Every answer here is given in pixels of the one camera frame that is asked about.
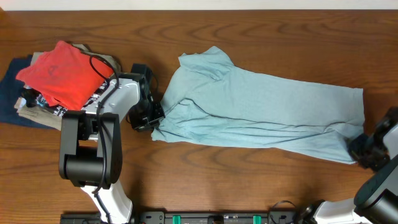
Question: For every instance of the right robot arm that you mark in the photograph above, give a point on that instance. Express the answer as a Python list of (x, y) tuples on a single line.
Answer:
[(376, 200)]

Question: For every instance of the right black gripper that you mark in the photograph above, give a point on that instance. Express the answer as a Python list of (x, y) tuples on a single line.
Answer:
[(359, 148)]

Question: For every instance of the khaki folded garment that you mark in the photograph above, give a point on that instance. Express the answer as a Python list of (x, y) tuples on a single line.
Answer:
[(38, 114)]

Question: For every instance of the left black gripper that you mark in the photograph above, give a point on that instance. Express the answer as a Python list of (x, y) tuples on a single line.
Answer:
[(152, 115)]

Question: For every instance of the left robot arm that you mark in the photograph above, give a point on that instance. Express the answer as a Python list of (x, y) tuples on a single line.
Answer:
[(91, 154)]

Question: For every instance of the light blue t-shirt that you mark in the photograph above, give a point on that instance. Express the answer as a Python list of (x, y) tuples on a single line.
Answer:
[(212, 102)]

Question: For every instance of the navy blue folded garment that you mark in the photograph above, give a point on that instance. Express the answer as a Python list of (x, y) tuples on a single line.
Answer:
[(10, 91)]

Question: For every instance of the red folded shirt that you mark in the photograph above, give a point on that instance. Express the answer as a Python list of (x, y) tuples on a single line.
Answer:
[(65, 76)]

